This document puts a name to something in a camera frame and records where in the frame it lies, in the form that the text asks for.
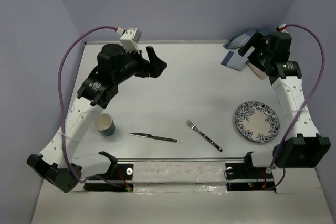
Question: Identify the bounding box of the silver fork dark handle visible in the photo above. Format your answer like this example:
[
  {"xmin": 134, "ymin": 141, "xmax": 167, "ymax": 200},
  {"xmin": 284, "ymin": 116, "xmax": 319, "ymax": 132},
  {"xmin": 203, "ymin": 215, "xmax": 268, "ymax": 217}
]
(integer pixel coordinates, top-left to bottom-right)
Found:
[{"xmin": 186, "ymin": 120, "xmax": 223, "ymax": 152}]

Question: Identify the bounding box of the blue floral ceramic plate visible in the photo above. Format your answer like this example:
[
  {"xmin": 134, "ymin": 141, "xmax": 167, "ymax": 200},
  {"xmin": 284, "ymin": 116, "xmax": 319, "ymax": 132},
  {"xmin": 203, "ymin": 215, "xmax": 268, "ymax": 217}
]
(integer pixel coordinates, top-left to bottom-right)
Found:
[{"xmin": 234, "ymin": 101, "xmax": 280, "ymax": 143}]

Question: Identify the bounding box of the blue plaid cloth placemat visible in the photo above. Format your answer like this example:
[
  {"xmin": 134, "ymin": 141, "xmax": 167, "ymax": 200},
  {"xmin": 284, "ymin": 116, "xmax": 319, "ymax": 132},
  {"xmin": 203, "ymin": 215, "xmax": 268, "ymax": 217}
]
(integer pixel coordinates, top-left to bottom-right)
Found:
[{"xmin": 221, "ymin": 27, "xmax": 270, "ymax": 80}]

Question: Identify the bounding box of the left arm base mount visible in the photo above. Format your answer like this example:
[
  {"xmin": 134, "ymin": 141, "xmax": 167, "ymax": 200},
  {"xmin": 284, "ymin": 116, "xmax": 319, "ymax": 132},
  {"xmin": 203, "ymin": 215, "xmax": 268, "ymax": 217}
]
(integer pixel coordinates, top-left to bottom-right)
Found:
[{"xmin": 83, "ymin": 163, "xmax": 134, "ymax": 193}]

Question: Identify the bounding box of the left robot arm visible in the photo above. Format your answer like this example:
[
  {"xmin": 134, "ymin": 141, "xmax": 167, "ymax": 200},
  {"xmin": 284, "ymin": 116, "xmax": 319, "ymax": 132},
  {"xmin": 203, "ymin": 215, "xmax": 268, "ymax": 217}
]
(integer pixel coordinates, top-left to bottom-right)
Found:
[{"xmin": 27, "ymin": 44, "xmax": 167, "ymax": 193}]

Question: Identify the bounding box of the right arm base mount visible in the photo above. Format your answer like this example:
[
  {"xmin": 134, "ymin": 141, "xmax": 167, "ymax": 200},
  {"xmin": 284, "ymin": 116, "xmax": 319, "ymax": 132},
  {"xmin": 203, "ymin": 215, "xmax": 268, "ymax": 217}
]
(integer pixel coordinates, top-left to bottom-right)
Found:
[{"xmin": 224, "ymin": 163, "xmax": 275, "ymax": 192}]

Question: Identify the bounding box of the teal paper cup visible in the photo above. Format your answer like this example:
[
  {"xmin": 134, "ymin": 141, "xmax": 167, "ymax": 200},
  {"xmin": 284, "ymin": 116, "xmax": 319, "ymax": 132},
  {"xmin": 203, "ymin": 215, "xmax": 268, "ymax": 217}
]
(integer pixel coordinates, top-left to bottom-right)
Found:
[{"xmin": 93, "ymin": 113, "xmax": 116, "ymax": 137}]

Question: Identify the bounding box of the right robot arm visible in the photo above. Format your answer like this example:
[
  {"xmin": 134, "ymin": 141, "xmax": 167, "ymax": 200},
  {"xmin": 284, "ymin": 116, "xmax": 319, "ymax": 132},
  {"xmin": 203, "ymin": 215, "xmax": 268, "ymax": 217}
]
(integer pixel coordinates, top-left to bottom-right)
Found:
[{"xmin": 238, "ymin": 31, "xmax": 331, "ymax": 178}]

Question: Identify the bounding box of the silver knife dark handle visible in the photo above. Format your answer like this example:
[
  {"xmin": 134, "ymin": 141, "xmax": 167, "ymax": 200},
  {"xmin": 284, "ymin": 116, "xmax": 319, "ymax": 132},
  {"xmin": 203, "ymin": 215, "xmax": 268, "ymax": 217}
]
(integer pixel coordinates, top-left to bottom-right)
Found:
[{"xmin": 129, "ymin": 133, "xmax": 177, "ymax": 143}]

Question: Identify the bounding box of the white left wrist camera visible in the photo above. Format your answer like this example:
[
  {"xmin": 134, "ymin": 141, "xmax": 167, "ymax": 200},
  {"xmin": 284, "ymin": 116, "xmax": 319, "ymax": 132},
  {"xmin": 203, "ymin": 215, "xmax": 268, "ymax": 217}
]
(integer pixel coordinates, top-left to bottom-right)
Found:
[{"xmin": 116, "ymin": 27, "xmax": 142, "ymax": 53}]

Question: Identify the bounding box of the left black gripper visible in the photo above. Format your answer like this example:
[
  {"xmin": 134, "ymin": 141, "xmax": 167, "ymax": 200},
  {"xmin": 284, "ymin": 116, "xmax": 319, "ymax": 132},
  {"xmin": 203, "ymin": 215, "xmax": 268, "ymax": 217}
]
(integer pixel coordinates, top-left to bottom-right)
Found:
[{"xmin": 113, "ymin": 45, "xmax": 167, "ymax": 84}]

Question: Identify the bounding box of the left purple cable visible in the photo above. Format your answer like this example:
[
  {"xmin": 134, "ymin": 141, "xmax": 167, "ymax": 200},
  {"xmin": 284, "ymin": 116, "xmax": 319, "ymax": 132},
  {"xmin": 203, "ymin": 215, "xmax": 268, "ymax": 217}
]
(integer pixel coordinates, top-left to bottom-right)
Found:
[{"xmin": 58, "ymin": 25, "xmax": 132, "ymax": 190}]

